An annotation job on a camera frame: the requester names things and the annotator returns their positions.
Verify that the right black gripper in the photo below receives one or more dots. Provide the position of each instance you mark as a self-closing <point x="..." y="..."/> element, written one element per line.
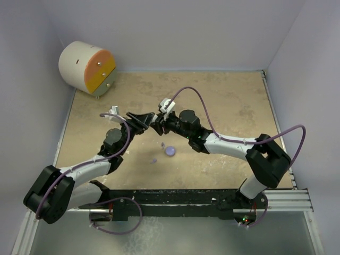
<point x="160" y="122"/>

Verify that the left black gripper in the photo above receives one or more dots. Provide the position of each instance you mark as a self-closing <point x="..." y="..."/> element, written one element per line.
<point x="139" y="122"/>

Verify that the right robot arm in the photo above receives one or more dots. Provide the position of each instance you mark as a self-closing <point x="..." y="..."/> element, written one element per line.
<point x="268" y="161"/>

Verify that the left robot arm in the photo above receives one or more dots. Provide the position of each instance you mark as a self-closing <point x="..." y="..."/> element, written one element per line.
<point x="50" y="195"/>

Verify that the purple earbud charging case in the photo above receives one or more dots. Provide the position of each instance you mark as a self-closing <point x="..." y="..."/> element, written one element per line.
<point x="170" y="151"/>

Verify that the round drawer cabinet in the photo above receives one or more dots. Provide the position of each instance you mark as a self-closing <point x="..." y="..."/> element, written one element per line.
<point x="88" y="68"/>

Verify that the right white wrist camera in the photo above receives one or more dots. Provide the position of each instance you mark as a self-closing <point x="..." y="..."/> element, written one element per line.
<point x="166" y="107"/>

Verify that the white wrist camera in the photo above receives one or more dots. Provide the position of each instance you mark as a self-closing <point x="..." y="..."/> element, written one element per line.
<point x="166" y="107"/>
<point x="114" y="112"/>

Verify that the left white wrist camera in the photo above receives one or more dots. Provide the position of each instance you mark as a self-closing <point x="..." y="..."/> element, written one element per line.
<point x="114" y="112"/>

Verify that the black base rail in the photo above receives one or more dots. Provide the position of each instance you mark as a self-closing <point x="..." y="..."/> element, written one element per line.
<point x="224" y="204"/>

